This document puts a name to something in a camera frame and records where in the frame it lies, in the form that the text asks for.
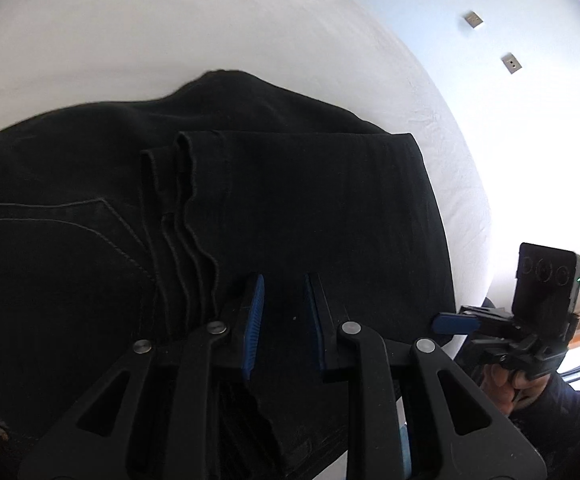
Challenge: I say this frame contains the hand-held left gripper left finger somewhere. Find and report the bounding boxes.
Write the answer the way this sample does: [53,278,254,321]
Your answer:
[17,273,266,480]

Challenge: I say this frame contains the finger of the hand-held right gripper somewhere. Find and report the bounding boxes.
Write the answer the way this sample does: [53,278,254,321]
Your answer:
[431,311,487,336]

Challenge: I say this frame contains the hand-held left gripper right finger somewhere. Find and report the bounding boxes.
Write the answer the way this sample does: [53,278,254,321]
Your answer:
[303,273,549,480]

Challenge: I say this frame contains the black pants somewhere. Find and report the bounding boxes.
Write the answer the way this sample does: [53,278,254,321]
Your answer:
[0,70,459,480]

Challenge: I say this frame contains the person's right forearm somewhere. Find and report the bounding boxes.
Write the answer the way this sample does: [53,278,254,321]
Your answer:
[507,372,580,480]

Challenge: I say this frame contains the person's right hand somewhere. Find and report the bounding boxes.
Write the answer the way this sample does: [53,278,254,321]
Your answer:
[481,361,538,417]

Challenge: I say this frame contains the bed with white sheet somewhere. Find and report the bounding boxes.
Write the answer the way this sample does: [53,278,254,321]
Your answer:
[0,0,494,480]

